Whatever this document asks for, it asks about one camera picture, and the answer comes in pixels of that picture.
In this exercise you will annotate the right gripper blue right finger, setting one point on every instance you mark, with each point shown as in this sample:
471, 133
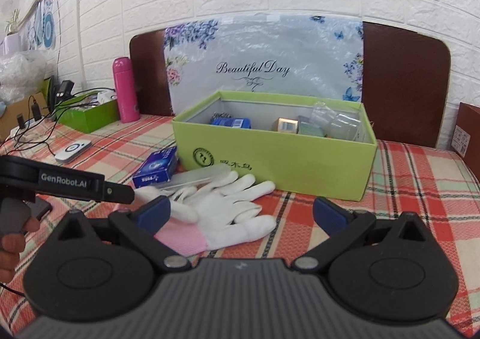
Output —
345, 230

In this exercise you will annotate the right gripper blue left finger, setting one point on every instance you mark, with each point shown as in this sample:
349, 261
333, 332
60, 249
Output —
136, 230

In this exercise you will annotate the translucent plastic case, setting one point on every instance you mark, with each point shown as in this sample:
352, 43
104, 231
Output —
195, 177

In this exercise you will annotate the blue medicine box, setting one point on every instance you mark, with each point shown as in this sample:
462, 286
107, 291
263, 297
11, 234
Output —
159, 167

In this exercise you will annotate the white glove pink cuff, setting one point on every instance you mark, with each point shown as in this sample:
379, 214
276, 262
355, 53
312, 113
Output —
189, 239

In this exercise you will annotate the person's left hand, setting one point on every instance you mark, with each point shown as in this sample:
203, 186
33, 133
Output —
12, 245

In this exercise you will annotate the white power strip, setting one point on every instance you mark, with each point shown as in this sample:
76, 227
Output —
32, 131

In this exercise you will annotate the white round-button device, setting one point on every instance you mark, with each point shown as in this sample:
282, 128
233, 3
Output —
72, 151

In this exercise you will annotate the green cardboard storage box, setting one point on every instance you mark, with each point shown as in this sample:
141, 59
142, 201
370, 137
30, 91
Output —
321, 166

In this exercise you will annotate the green open box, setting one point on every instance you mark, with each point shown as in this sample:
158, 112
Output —
89, 111

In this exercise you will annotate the clear plastic bag in box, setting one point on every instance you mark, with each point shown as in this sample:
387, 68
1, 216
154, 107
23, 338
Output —
338, 124

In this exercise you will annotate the black charger adapter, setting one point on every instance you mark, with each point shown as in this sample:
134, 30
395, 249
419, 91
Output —
64, 91

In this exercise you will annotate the crumpled clear plastic bag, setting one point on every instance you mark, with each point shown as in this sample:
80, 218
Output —
22, 74

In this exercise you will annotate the orange gold small box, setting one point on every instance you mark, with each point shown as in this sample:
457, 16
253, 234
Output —
287, 125

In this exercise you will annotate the pink thermos bottle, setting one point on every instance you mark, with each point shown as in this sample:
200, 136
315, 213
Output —
123, 76

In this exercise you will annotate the blue barcode box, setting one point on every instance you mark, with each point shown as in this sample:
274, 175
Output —
230, 122

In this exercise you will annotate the brown cardboard box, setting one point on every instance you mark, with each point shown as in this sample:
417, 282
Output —
466, 137

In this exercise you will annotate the dark brown wooden headboard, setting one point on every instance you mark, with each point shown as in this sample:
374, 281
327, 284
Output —
405, 91

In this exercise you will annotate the floral Beautiful Day plastic bag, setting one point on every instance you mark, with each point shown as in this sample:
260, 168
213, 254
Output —
307, 55

